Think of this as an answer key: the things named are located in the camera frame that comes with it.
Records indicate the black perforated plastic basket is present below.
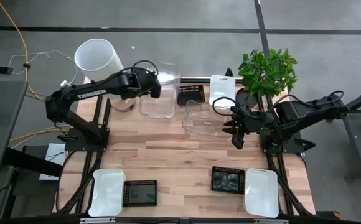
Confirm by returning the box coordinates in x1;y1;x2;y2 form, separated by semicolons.
123;179;158;208
177;84;206;106
210;166;246;195

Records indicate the yellow cable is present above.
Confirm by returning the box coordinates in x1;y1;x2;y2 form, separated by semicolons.
0;0;49;102
9;126;72;141

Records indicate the black plant pot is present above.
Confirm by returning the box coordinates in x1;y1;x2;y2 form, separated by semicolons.
235;88;259;110

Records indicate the white cylinder lamp wooden base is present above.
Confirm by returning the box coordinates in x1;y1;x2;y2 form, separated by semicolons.
73;37;137;113

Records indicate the grey desk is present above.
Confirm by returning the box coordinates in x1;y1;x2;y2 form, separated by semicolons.
0;80;29;170

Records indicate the black aluminium table frame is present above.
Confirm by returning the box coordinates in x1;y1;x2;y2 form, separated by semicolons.
52;67;317;224

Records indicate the clear plastic storage bin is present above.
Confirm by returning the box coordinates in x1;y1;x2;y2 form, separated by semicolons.
138;63;181;119
182;99;235;138

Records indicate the white cable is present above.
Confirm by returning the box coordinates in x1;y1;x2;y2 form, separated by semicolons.
7;49;79;85

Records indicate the white plastic basket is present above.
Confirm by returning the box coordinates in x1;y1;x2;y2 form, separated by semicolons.
88;168;126;218
243;167;279;218
209;74;237;110

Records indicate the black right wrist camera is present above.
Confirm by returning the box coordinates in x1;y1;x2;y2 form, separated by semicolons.
232;133;245;150

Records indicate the black desk frame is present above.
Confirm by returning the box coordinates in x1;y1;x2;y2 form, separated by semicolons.
342;83;361;181

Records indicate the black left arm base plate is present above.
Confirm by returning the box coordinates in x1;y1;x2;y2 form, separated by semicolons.
57;126;110;152

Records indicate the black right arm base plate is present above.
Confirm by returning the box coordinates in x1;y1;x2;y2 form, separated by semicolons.
260;130;316;154

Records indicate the green leafy potted plant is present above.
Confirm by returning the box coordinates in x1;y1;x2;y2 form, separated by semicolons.
238;47;298;99

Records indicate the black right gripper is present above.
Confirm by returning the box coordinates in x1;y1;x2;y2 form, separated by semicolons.
222;105;264;136

